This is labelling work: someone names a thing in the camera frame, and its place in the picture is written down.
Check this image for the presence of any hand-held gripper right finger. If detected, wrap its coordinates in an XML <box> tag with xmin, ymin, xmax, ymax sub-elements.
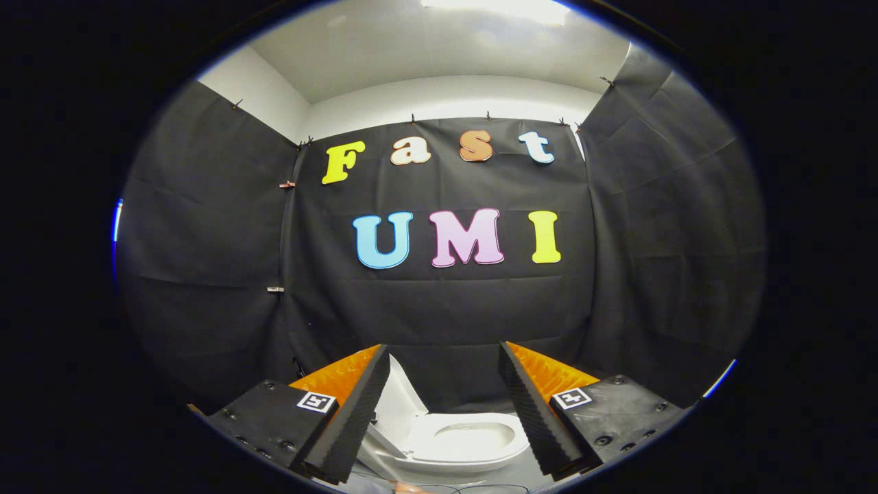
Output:
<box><xmin>497</xmin><ymin>341</ymin><xmax>690</xmax><ymax>481</ymax></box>

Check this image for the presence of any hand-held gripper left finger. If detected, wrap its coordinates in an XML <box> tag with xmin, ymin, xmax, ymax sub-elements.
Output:
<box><xmin>204</xmin><ymin>343</ymin><xmax>392</xmax><ymax>485</ymax></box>

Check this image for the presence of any white toilet lid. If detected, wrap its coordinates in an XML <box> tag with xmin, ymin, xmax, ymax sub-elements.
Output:
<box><xmin>370</xmin><ymin>353</ymin><xmax>429</xmax><ymax>467</ymax></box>

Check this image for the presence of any white toilet seat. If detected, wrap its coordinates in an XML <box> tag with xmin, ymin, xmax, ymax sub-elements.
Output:
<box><xmin>405</xmin><ymin>412</ymin><xmax>530</xmax><ymax>471</ymax></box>

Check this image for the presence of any black backdrop cloth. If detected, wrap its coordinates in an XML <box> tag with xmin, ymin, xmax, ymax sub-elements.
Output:
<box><xmin>115</xmin><ymin>45</ymin><xmax>767</xmax><ymax>416</ymax></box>

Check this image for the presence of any black cable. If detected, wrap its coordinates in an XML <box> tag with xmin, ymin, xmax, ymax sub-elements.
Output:
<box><xmin>384</xmin><ymin>480</ymin><xmax>530</xmax><ymax>494</ymax></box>

